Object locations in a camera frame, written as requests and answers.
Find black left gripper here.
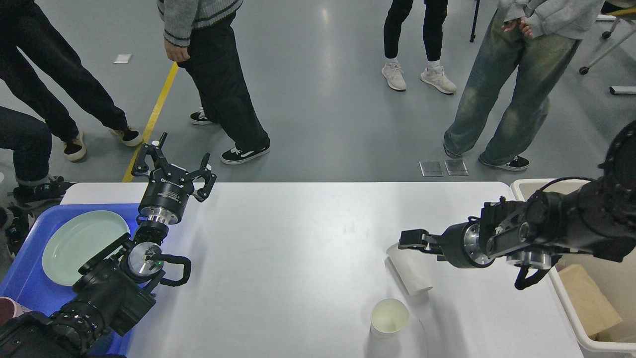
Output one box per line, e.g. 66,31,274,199
131,132,217,224

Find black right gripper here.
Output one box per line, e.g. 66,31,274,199
397,221,495,269

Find white paper cup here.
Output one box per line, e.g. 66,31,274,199
386,244,433,295
370,298,410,338

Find green plate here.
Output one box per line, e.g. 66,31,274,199
42,210,130,287

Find brown paper bag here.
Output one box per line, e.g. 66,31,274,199
558,264,623,340

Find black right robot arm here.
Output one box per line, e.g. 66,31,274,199
397,122,636,290

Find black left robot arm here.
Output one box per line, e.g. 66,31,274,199
1,132,216,358

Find cardigan person right hand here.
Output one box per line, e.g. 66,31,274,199
164,39,190,63

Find floor outlet plate left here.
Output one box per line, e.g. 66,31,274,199
419,161,445,178

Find floor outlet plate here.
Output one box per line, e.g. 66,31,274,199
445,159,470,176
419,161,445,178

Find floor outlet plate right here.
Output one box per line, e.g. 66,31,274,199
445,159,470,176

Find white floor label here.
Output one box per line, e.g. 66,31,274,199
113,54,133,64

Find person in grey cardigan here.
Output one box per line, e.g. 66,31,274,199
157,0,270,165

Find seated person dark jeans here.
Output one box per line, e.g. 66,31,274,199
0,107,75,260

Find blue plastic tray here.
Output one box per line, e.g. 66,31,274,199
0,203,145,358

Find beige plastic bin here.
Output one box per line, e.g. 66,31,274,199
510,179,636,355

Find pink mug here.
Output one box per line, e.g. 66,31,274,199
0,296,30,326

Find black tripod leg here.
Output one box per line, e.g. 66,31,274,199
469,0,481,43

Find person in black trousers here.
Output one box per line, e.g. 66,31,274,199
0,0,143,162

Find person with white sneakers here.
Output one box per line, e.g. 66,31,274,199
381,0,457,95

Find person in faded jeans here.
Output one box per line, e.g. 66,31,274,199
443,0,604,172

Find rolling chair base right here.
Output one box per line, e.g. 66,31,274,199
578,0,636,75

